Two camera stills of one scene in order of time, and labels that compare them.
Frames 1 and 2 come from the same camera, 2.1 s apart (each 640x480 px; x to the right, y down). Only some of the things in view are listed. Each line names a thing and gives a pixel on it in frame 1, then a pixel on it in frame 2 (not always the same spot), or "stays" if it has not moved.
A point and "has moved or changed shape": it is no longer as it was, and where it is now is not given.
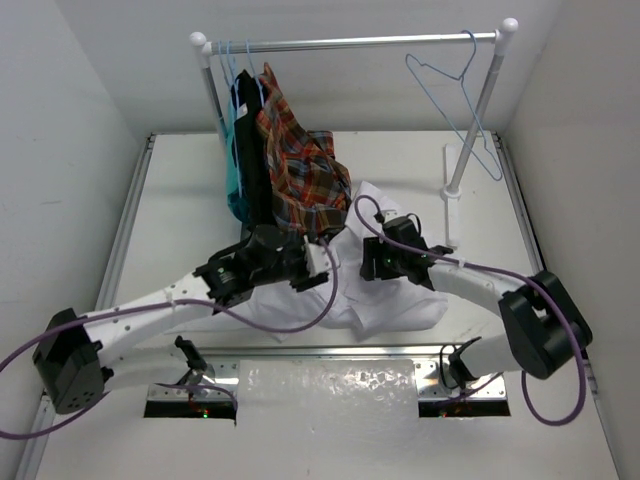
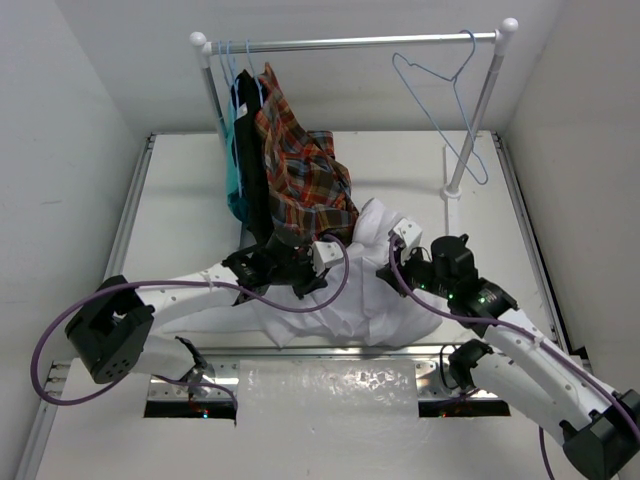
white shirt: (339, 300) has moved or changed shape
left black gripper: (298, 259) stays
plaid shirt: (309, 185) stays
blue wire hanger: (411, 56) -> (462, 100)
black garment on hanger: (252, 151) stays
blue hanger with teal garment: (222, 62) stays
